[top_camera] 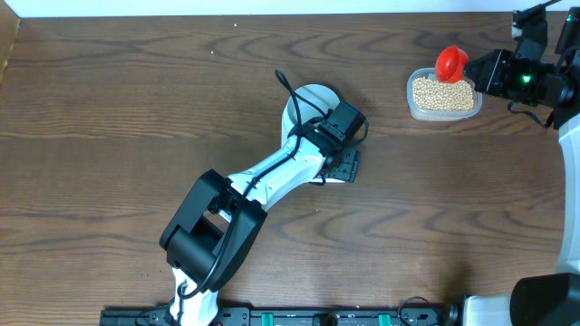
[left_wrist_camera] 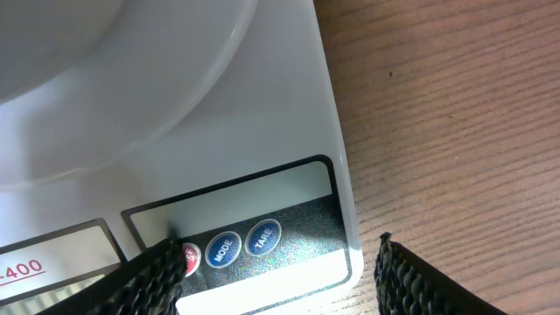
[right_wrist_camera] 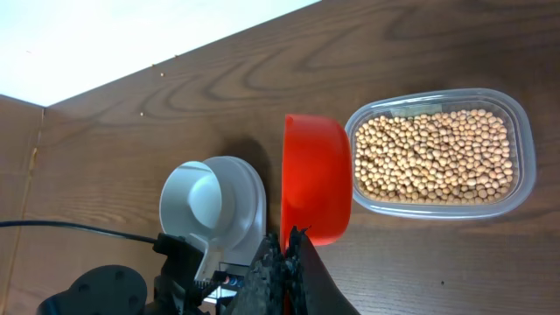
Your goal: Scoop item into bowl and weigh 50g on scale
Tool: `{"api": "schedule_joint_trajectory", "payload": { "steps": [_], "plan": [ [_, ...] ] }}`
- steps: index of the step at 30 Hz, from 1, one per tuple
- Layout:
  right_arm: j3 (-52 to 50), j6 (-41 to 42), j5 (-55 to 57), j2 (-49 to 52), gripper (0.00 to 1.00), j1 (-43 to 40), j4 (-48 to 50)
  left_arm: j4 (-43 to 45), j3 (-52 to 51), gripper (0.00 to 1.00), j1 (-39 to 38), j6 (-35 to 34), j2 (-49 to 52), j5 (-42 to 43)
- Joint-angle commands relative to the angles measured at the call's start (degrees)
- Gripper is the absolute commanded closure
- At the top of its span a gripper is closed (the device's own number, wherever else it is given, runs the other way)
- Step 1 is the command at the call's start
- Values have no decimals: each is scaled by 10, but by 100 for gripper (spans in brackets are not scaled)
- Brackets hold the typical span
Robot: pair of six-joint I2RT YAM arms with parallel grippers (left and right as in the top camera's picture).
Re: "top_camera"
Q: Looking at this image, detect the yellow soybeans pile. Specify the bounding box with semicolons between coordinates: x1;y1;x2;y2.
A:
411;77;475;111

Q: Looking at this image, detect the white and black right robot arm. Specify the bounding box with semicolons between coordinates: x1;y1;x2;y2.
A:
460;4;579;326

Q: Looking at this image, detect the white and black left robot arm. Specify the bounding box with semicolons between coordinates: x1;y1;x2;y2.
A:
159;118;368;325

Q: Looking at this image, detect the grey plastic bowl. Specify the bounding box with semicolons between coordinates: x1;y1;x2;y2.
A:
281;84;340;143

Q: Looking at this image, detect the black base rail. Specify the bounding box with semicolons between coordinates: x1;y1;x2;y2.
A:
98;305;462;326

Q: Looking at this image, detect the white digital kitchen scale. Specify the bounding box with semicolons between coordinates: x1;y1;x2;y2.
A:
275;95;356;186

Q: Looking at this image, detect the clear plastic container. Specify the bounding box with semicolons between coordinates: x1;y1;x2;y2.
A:
406;68;483;122

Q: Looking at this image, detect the red plastic scoop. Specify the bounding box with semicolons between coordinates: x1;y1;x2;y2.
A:
435;45;469;83

